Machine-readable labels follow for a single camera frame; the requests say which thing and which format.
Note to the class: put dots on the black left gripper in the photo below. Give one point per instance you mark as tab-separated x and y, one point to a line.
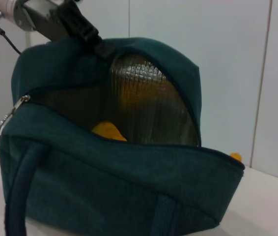
50	22

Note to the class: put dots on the yellow banana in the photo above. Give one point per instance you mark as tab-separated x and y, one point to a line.
109	131

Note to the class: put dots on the dark teal fabric bag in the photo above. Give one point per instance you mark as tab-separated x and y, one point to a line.
104	172

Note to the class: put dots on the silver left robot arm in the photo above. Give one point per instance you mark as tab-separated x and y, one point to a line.
8	12

